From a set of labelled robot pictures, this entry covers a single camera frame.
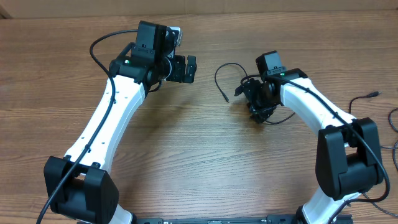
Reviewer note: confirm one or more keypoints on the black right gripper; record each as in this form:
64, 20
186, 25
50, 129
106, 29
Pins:
261, 114

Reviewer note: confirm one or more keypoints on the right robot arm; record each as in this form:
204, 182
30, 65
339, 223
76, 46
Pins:
348, 157

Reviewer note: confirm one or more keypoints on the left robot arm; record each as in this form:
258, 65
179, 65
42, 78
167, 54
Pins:
79, 185

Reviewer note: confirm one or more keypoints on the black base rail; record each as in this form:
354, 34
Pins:
214, 220

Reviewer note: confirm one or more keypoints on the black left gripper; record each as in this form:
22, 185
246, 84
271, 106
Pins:
178, 74

